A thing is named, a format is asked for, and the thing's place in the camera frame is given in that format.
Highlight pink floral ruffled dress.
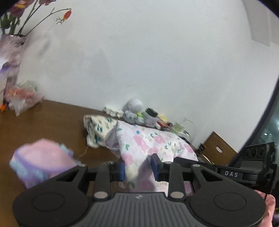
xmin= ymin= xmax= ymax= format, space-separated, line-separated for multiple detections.
xmin=104 ymin=121 xmax=198 ymax=193

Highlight person's right hand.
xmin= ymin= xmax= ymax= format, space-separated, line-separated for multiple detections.
xmin=255 ymin=190 xmax=276 ymax=227

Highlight black phone clip stand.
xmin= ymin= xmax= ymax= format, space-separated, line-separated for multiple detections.
xmin=196 ymin=143 xmax=206 ymax=156

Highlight brown cardboard box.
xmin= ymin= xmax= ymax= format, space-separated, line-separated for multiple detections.
xmin=199 ymin=131 xmax=237 ymax=166

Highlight white power strip with charger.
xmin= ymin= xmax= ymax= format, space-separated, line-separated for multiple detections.
xmin=172 ymin=122 xmax=189 ymax=135

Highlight cream teal floral folded cloth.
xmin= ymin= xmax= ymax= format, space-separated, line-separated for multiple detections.
xmin=83 ymin=114 xmax=117 ymax=148

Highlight grey box with black device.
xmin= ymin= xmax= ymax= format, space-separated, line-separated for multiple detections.
xmin=142 ymin=108 xmax=158 ymax=128

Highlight white astronaut figurine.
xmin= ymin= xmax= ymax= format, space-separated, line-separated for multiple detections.
xmin=123 ymin=98 xmax=144 ymax=125

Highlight pink purple folded garment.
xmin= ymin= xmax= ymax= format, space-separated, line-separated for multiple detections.
xmin=9 ymin=139 xmax=81 ymax=189

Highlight clear plastic snack bag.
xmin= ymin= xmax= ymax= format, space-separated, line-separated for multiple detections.
xmin=5 ymin=80 xmax=44 ymax=116

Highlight purple tissue pack stack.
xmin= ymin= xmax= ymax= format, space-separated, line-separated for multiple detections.
xmin=1 ymin=57 xmax=19 ymax=111

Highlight purple flower vase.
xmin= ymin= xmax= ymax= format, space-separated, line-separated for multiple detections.
xmin=1 ymin=34 xmax=28 ymax=79

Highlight pink artificial flowers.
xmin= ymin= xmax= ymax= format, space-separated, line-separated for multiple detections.
xmin=1 ymin=0 xmax=72 ymax=37

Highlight white charging cable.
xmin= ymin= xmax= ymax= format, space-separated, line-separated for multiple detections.
xmin=178 ymin=117 xmax=197 ymax=142

